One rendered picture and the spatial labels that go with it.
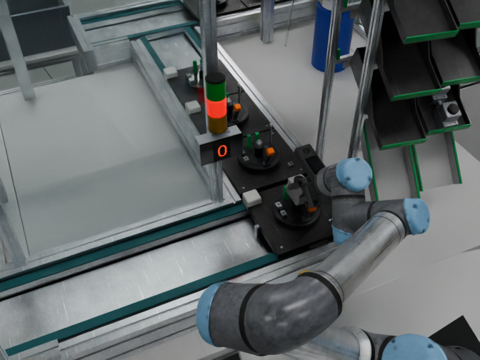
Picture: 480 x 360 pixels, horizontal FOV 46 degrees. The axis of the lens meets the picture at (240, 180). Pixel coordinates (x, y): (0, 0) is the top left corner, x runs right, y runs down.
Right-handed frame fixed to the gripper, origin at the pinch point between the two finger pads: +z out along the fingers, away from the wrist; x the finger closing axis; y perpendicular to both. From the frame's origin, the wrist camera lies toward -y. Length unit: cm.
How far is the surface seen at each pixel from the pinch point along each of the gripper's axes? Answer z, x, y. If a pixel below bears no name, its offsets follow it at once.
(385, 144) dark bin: -12.8, 22.3, -2.3
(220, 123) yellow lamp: -10.4, -18.9, -20.7
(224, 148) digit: -3.9, -18.1, -14.8
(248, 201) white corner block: 11.7, -11.9, 0.5
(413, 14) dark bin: -36, 27, -29
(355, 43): 75, 79, -52
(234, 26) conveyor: 89, 32, -77
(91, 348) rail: -3, -65, 22
